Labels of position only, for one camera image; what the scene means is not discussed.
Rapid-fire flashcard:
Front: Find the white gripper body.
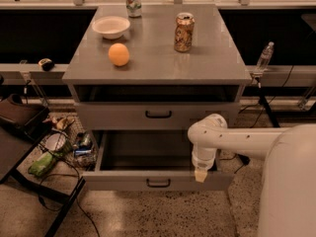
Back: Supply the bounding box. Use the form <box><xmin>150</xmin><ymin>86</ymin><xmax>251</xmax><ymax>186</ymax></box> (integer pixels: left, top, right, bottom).
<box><xmin>192</xmin><ymin>145</ymin><xmax>216</xmax><ymax>171</ymax></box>

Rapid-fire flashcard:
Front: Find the brown bag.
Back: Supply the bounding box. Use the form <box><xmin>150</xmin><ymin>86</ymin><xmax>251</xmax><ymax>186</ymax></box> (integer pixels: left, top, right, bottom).
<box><xmin>0</xmin><ymin>94</ymin><xmax>49</xmax><ymax>138</ymax></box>

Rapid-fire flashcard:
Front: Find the black tripod stand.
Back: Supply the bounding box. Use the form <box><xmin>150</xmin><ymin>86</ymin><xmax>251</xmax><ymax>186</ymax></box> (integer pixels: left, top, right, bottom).
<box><xmin>255</xmin><ymin>77</ymin><xmax>279</xmax><ymax>127</ymax></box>

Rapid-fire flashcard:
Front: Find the white green soda can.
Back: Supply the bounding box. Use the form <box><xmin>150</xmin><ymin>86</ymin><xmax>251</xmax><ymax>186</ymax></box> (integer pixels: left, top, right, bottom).
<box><xmin>125</xmin><ymin>0</ymin><xmax>141</xmax><ymax>18</ymax></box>

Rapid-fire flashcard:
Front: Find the wire basket with trash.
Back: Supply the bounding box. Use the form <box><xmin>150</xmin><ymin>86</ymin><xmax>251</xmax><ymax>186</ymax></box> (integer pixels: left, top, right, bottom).
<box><xmin>40</xmin><ymin>114</ymin><xmax>97</xmax><ymax>168</ymax></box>

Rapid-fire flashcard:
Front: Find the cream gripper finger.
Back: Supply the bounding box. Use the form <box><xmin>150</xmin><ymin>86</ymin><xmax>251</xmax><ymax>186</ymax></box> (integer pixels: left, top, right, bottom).
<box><xmin>195</xmin><ymin>169</ymin><xmax>207</xmax><ymax>183</ymax></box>

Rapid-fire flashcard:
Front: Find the green chip bag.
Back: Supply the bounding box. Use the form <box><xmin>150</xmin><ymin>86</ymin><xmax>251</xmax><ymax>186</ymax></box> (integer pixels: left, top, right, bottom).
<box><xmin>28</xmin><ymin>151</ymin><xmax>56</xmax><ymax>178</ymax></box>

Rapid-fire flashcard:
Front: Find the black side table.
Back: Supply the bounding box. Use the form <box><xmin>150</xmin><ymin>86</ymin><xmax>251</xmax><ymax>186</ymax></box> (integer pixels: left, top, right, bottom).
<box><xmin>0</xmin><ymin>123</ymin><xmax>85</xmax><ymax>237</ymax></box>

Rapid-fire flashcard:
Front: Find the grey drawer cabinet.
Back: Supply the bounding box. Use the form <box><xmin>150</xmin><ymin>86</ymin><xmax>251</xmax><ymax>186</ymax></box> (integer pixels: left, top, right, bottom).
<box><xmin>61</xmin><ymin>3</ymin><xmax>253</xmax><ymax>131</ymax></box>

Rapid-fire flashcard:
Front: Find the black floor cable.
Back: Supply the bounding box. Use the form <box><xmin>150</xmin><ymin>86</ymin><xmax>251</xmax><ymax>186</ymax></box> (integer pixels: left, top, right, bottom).
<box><xmin>28</xmin><ymin>128</ymin><xmax>101</xmax><ymax>237</ymax></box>

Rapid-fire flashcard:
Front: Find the white bowl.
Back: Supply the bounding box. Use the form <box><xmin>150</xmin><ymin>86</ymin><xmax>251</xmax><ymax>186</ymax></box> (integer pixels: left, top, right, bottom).
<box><xmin>92</xmin><ymin>16</ymin><xmax>130</xmax><ymax>40</ymax></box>

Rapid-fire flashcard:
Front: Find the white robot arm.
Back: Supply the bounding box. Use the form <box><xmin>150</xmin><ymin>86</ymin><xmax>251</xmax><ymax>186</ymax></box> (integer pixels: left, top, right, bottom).
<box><xmin>188</xmin><ymin>114</ymin><xmax>316</xmax><ymax>237</ymax></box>

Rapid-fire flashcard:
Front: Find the black power adapter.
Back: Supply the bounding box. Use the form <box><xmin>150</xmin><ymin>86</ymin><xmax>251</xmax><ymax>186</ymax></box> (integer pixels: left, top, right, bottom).
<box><xmin>238</xmin><ymin>155</ymin><xmax>250</xmax><ymax>165</ymax></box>

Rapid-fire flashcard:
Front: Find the gold soda can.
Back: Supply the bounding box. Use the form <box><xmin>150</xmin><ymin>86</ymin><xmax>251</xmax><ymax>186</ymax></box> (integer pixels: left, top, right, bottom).
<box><xmin>174</xmin><ymin>12</ymin><xmax>195</xmax><ymax>52</ymax></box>

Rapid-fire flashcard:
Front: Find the clear plastic water bottle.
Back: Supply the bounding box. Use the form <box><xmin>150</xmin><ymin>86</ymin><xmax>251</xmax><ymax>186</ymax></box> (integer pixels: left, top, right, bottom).
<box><xmin>253</xmin><ymin>41</ymin><xmax>275</xmax><ymax>77</ymax></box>

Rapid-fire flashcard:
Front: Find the grey drawer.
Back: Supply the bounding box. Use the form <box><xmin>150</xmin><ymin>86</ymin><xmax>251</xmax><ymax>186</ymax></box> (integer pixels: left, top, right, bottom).
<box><xmin>75</xmin><ymin>102</ymin><xmax>239</xmax><ymax>130</ymax></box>
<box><xmin>84</xmin><ymin>130</ymin><xmax>233</xmax><ymax>191</ymax></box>

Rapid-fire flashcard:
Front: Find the grey top drawer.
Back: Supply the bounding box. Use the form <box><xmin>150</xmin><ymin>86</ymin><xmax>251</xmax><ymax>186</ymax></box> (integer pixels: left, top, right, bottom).
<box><xmin>75</xmin><ymin>102</ymin><xmax>239</xmax><ymax>130</ymax></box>

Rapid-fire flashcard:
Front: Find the orange fruit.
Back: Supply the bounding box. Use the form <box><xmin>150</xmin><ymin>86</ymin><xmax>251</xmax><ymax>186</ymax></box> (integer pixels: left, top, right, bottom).
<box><xmin>108</xmin><ymin>43</ymin><xmax>129</xmax><ymax>66</ymax></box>

